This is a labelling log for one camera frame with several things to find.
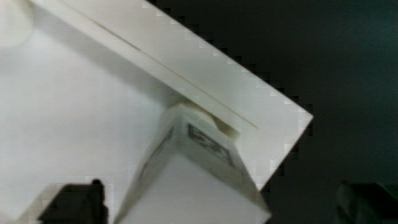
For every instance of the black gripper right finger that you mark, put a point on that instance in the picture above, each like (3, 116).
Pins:
(366, 203)

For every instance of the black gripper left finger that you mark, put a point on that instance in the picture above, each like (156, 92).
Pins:
(76, 206)

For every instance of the white leg with tag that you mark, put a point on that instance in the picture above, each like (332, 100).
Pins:
(191, 188)

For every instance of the white square tabletop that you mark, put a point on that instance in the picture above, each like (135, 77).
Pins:
(101, 64)

